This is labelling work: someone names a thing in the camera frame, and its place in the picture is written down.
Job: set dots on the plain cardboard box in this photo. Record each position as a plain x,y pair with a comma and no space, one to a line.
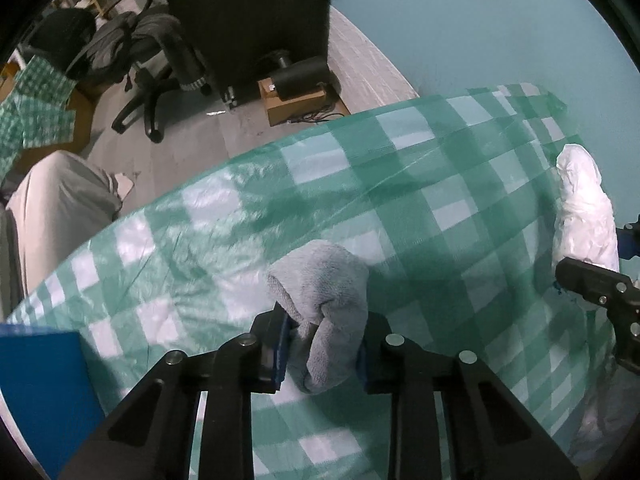
81,110

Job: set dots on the black cylindrical device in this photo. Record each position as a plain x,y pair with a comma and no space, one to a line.
300,77

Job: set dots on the green checked cloth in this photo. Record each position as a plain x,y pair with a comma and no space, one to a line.
30,110

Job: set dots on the grey fluffy sock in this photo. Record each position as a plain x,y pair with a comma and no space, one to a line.
330,290

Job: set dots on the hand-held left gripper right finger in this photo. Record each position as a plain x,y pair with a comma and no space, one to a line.
361,362

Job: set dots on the black office chair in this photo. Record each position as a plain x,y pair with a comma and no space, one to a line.
150,45

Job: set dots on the white plastic bag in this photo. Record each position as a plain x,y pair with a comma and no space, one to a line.
585,210

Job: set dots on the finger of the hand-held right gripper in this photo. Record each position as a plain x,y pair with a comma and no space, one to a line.
600,285
631,240

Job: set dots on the blue-rimmed cardboard box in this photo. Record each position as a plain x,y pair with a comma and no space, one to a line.
40,385

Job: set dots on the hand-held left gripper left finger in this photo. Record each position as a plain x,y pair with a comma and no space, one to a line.
282,347

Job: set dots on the green checked tablecloth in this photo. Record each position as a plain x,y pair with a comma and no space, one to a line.
400,185

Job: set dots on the grey mattress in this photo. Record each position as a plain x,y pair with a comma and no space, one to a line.
55,210

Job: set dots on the small cardboard box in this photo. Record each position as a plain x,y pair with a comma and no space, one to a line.
285,111

